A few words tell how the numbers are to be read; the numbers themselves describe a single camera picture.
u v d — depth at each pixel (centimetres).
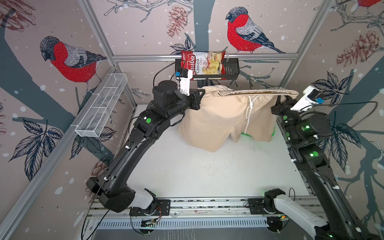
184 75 48
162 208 73
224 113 64
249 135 94
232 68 95
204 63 88
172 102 44
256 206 73
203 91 57
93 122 71
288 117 49
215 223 70
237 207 74
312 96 44
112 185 38
